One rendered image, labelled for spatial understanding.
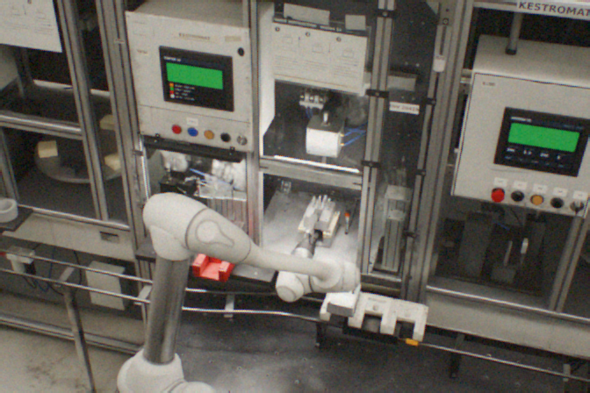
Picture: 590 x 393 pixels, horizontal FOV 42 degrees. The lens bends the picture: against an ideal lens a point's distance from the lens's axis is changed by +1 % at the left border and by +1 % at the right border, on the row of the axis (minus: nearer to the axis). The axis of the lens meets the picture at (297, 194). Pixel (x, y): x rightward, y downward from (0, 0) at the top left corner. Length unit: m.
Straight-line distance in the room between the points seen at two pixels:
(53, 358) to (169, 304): 1.62
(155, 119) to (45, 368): 1.59
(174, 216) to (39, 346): 1.90
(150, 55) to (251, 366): 1.15
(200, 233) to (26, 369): 1.94
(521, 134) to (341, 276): 0.74
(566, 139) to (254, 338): 1.34
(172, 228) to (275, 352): 0.85
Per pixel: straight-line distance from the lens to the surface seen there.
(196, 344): 2.91
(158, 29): 2.52
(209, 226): 2.10
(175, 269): 2.28
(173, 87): 2.57
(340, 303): 2.69
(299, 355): 2.85
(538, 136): 2.37
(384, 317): 2.73
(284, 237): 2.98
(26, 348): 3.98
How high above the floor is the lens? 2.83
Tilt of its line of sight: 37 degrees down
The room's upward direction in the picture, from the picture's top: 1 degrees clockwise
